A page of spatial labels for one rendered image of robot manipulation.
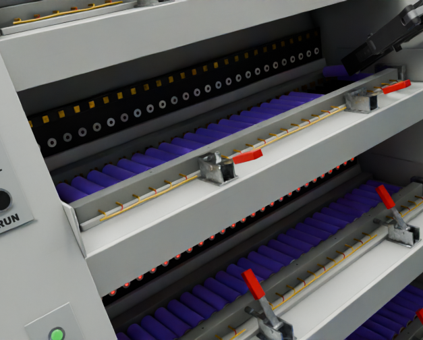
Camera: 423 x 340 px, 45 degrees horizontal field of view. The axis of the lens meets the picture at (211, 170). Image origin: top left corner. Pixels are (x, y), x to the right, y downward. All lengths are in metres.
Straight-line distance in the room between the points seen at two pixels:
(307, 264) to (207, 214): 0.22
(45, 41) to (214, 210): 0.23
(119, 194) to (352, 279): 0.34
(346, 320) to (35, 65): 0.46
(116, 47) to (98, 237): 0.18
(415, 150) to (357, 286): 0.31
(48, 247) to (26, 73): 0.15
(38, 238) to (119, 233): 0.08
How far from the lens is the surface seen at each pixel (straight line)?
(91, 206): 0.52
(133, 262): 0.50
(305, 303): 0.68
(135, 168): 0.60
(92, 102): 0.66
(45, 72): 0.49
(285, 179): 0.61
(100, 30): 0.51
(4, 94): 0.46
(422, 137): 0.91
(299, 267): 0.70
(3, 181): 0.45
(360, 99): 0.73
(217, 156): 0.55
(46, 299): 0.46
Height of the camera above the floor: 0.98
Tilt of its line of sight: 7 degrees down
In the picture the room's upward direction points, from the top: 20 degrees counter-clockwise
